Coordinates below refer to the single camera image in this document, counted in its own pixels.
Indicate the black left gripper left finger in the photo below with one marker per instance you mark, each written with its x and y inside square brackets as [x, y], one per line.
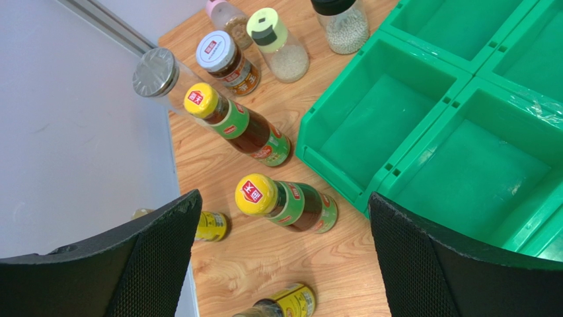
[135, 269]

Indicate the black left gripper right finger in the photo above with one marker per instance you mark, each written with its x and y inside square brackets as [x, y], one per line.
[431, 270]

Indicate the yellow cap green label bottle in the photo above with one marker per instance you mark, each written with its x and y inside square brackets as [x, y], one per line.
[298, 207]

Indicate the small yellow label oil bottle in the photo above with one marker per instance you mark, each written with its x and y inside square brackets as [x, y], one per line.
[296, 300]

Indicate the green plastic divided bin tray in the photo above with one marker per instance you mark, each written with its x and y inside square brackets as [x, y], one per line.
[453, 110]

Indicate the yellow cap soy sauce bottle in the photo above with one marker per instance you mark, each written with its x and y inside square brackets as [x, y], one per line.
[244, 129]

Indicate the silver lid glass jar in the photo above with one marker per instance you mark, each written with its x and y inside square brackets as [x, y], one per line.
[160, 76]

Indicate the white lid sauce jar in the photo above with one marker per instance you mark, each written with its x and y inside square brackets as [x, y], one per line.
[219, 55]

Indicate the yellow-green lid sesame jar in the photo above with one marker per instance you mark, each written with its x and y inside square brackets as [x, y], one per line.
[285, 56]

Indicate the pink lid spice bottle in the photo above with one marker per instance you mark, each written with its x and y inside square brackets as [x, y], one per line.
[230, 19]

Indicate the black lid jar white granules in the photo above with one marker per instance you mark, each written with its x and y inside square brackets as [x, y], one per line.
[345, 24]

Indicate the aluminium frame post left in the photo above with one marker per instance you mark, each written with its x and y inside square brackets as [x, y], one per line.
[110, 24]

